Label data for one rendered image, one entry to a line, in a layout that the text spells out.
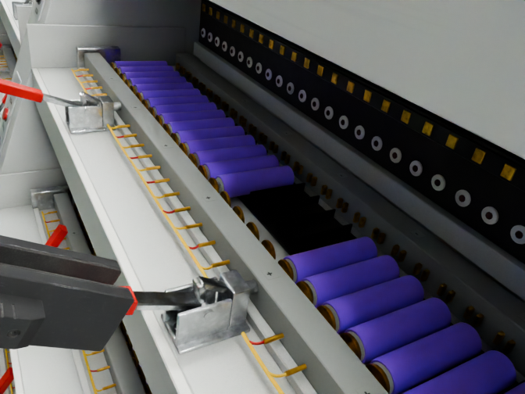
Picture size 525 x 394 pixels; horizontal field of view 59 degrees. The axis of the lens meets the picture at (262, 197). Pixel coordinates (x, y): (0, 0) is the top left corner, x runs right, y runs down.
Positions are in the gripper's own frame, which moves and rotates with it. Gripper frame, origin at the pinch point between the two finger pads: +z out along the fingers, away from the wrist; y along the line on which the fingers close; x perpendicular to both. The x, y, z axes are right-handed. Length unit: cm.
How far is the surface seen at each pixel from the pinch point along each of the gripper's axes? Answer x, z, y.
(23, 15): 2, 6, -54
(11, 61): -15, 16, -102
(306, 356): 2.6, 10.9, 5.0
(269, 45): 15.2, 19.5, -23.7
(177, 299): 1.0, 6.6, 0.1
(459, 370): 5.9, 16.3, 8.8
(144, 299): 0.7, 4.9, 0.1
